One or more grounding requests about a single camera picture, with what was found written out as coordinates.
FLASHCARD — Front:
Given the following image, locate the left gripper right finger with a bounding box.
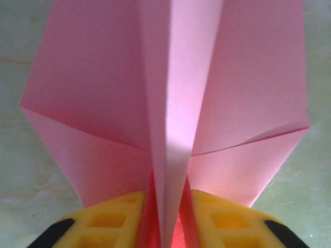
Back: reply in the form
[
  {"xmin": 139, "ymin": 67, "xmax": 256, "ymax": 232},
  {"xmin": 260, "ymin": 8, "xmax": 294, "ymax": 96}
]
[{"xmin": 192, "ymin": 190, "xmax": 308, "ymax": 248}]

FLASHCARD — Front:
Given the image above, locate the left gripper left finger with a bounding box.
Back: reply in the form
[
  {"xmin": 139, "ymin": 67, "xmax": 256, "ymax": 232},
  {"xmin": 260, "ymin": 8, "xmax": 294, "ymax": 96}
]
[{"xmin": 27, "ymin": 190, "xmax": 148, "ymax": 248}]

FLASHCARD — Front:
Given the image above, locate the pink cloth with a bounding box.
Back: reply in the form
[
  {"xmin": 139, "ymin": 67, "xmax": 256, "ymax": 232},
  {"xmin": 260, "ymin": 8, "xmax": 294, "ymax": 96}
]
[{"xmin": 20, "ymin": 0, "xmax": 310, "ymax": 248}]

